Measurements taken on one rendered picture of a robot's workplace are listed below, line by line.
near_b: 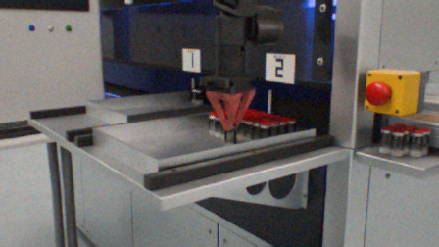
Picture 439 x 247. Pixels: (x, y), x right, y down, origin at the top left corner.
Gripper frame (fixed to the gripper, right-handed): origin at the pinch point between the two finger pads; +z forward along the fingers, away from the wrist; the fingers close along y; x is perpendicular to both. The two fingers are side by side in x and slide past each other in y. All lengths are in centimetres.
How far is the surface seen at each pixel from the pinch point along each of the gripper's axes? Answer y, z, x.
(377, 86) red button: 8.7, -8.0, -23.5
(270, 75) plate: 18.6, -7.0, 3.0
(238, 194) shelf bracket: -1.9, 12.4, -3.1
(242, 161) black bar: -8.3, 3.1, -8.6
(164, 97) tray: 27, 3, 46
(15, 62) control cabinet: 3, -7, 88
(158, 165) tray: -21.4, 1.4, -3.0
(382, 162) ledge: 11.7, 5.5, -24.4
